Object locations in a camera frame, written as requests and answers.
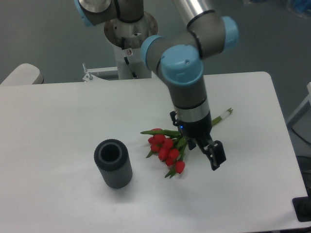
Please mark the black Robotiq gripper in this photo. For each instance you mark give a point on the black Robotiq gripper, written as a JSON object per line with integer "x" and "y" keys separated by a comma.
{"x": 199, "y": 132}

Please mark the red tulip bouquet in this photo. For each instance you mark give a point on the red tulip bouquet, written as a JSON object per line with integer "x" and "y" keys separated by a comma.
{"x": 170, "y": 146}

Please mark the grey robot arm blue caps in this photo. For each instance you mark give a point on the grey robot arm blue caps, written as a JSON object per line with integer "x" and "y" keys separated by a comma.
{"x": 141, "y": 52}

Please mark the dark grey ribbed vase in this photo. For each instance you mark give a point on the dark grey ribbed vase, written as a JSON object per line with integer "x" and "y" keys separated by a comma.
{"x": 112, "y": 159}

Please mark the black device at table edge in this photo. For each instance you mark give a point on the black device at table edge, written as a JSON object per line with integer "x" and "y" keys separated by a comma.
{"x": 302, "y": 207}

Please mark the beige chair seat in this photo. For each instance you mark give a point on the beige chair seat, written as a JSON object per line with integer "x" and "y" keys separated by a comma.
{"x": 24, "y": 74}

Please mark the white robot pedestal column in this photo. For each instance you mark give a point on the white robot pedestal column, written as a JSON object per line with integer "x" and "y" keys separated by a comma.
{"x": 126, "y": 39}

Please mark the white pedestal base frame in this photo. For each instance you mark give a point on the white pedestal base frame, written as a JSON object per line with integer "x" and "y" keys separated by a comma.
{"x": 103, "y": 73}

